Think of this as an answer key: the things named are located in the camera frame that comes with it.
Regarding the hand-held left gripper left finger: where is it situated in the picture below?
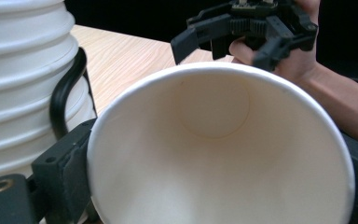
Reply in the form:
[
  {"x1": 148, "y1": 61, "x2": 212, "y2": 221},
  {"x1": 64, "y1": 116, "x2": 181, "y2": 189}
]
[{"x1": 31, "y1": 118, "x2": 99, "y2": 224}]

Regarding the black wire cup holder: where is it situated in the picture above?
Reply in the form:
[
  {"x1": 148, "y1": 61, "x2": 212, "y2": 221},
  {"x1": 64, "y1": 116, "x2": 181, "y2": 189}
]
[{"x1": 48, "y1": 46, "x2": 99, "y2": 142}]

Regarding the stack of white paper cups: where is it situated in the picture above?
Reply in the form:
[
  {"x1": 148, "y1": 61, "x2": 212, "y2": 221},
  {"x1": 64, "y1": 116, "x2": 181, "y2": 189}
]
[{"x1": 0, "y1": 0, "x2": 98, "y2": 185}]

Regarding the single white paper cup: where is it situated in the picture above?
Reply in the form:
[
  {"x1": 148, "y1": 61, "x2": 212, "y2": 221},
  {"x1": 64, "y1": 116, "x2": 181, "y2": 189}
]
[{"x1": 86, "y1": 61, "x2": 356, "y2": 224}]

